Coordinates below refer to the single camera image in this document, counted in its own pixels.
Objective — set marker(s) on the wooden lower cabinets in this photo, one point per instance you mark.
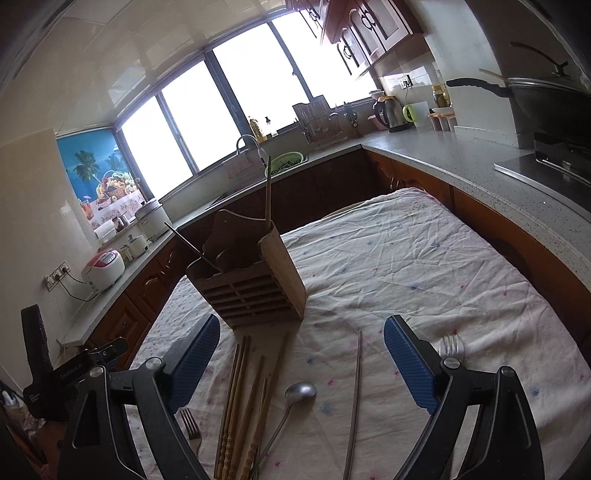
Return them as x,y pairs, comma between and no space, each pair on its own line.
332,184

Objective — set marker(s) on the kitchen window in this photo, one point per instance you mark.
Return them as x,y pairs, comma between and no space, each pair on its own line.
254,92

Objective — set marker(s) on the gas stove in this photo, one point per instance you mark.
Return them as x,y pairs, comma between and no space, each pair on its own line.
554,161

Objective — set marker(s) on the green colander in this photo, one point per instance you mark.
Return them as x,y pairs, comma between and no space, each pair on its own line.
285,162

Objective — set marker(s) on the red and white rice cooker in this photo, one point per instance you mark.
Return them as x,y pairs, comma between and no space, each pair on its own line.
104,270

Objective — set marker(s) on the wooden upper cabinets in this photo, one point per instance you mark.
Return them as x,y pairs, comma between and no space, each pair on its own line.
364,32

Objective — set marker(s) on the dish rack with utensils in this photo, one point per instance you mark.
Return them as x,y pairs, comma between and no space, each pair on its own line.
318,122

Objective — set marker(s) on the dark metal tap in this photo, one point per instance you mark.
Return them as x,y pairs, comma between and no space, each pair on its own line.
352,120

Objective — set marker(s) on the electric kettle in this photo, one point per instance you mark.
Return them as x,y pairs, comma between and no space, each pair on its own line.
392,115

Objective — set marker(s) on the wooden utensil holder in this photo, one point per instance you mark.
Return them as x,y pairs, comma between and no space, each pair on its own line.
251,290

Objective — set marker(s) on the floral white tablecloth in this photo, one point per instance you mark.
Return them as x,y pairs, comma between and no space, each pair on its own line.
415,258

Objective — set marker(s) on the metal spoon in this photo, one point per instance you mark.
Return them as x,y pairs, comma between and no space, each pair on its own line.
300,391

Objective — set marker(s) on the wooden chopstick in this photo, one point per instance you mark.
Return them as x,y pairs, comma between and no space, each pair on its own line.
277,364
227,415
268,194
241,406
253,415
234,415

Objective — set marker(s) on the white jug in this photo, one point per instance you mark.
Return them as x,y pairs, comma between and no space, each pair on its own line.
422,113

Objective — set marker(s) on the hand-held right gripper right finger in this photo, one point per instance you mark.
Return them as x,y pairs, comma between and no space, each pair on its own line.
408,362

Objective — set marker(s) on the small white pot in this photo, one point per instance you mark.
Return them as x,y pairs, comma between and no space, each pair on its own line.
135,247

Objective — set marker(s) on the wooden spatula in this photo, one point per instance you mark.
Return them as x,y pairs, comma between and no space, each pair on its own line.
491,76

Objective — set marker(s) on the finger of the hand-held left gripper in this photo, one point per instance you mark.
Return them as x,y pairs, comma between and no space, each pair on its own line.
108,353

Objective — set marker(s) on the row of spice containers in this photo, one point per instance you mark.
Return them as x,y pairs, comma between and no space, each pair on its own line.
442,121

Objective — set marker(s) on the wall outlet with plug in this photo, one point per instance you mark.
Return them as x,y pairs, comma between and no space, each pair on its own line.
406,81

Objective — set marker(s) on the green cup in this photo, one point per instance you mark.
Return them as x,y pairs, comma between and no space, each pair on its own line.
409,113

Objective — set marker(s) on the grey kitchen countertop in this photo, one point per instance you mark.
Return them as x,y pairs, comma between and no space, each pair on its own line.
461,159

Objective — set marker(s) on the wooden cabinets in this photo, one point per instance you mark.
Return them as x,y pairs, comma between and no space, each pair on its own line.
364,32
332,184

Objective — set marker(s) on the white paper roll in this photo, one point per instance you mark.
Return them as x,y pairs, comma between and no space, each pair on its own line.
105,229

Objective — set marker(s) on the jar with yellow lid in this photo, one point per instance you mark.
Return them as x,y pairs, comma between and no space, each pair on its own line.
440,97

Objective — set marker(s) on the glass wok lid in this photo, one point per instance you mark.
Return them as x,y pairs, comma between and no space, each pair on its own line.
545,78

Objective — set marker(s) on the metal chopstick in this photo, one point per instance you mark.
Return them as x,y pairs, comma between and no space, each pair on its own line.
358,397
194,249
353,415

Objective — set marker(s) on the black wok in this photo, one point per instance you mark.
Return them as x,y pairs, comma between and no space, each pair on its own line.
545,104

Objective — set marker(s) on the yellow oil bottle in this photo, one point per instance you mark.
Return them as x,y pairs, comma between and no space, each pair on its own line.
255,129

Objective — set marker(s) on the curved metal faucet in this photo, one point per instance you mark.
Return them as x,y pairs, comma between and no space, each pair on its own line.
244,141

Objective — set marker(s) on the fruit and palm poster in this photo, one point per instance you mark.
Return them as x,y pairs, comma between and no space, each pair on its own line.
92,170

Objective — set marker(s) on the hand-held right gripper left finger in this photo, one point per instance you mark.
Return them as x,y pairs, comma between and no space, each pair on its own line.
199,357

